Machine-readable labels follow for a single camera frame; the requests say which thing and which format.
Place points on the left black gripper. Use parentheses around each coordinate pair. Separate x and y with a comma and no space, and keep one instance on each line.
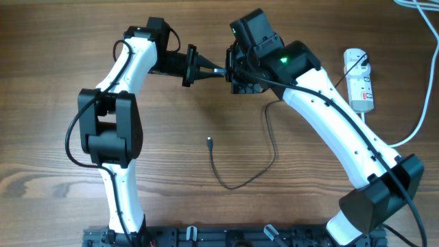
(190,73)

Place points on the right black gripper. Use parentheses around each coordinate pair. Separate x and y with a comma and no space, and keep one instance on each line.
(233,55)

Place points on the blue smartphone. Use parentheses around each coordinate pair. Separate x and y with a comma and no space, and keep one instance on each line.
(219,71)

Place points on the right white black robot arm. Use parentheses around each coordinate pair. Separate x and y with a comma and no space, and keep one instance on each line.
(383,181)

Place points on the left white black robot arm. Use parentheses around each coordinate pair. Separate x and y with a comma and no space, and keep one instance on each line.
(110,125)

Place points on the white power strip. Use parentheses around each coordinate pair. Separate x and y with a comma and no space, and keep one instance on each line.
(357,69)

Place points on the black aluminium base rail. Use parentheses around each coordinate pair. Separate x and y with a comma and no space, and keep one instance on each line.
(299,235)

